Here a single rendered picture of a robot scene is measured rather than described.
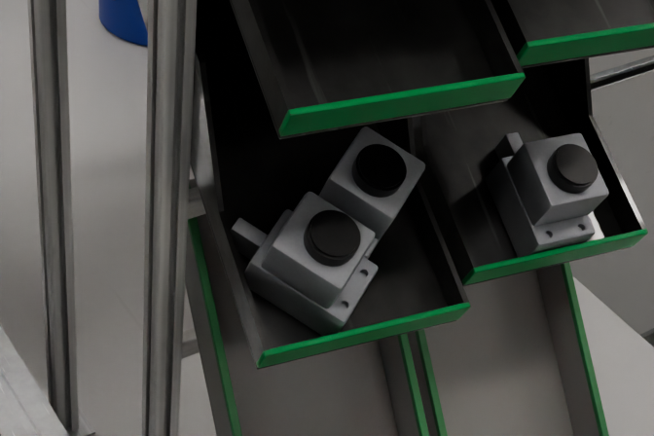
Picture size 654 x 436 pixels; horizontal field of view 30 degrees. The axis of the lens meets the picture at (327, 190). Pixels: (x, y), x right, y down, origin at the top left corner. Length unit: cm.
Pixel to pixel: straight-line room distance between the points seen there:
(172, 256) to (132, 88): 77
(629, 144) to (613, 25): 119
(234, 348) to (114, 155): 61
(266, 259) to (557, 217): 20
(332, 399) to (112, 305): 41
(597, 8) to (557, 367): 33
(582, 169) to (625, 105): 108
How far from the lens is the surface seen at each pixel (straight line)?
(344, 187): 69
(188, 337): 82
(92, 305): 121
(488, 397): 92
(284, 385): 83
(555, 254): 78
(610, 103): 180
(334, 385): 85
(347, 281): 69
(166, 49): 66
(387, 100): 59
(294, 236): 66
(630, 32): 70
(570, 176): 75
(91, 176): 137
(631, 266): 214
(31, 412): 98
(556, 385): 95
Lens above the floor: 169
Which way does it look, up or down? 37 degrees down
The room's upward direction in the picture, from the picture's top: 7 degrees clockwise
